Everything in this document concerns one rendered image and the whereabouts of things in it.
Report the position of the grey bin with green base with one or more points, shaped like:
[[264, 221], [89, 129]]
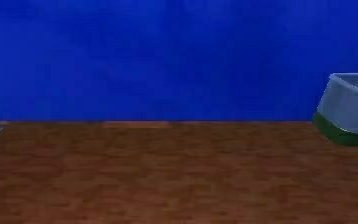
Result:
[[345, 106]]

